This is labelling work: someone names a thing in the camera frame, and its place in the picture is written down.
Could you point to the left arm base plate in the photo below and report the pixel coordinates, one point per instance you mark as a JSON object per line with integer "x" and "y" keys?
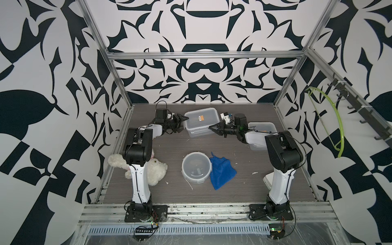
{"x": 137, "y": 214}

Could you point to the green bow saw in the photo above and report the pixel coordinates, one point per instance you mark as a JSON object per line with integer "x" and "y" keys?
{"x": 329, "y": 117}

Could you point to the blue microfiber cloth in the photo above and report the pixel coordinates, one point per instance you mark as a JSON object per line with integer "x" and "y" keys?
{"x": 222, "y": 171}

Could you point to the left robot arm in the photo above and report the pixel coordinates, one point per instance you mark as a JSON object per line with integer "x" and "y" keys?
{"x": 137, "y": 152}

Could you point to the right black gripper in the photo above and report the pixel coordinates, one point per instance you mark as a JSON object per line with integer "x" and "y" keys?
{"x": 220, "y": 125}

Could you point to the square clear lunch box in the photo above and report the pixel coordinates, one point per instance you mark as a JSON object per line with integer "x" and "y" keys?
{"x": 255, "y": 138}

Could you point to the tall rectangular clear lunch box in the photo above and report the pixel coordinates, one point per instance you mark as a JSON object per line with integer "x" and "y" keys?
{"x": 199, "y": 121}

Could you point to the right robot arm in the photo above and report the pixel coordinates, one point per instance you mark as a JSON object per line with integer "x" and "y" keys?
{"x": 283, "y": 151}

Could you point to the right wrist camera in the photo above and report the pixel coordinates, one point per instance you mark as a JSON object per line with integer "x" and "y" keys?
{"x": 226, "y": 118}

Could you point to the white flat box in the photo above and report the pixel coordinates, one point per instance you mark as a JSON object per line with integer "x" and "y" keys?
{"x": 268, "y": 180}

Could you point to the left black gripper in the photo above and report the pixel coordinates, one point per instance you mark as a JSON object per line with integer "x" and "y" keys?
{"x": 178, "y": 121}

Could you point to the round clear lunch box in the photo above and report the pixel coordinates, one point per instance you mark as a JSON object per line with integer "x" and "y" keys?
{"x": 196, "y": 167}

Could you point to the black wall hook rack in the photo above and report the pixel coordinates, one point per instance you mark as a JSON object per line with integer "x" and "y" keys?
{"x": 359, "y": 105}

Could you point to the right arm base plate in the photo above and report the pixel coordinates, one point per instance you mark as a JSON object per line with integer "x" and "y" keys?
{"x": 270, "y": 211}

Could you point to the white plush toy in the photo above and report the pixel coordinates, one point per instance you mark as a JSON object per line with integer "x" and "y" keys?
{"x": 156, "y": 169}

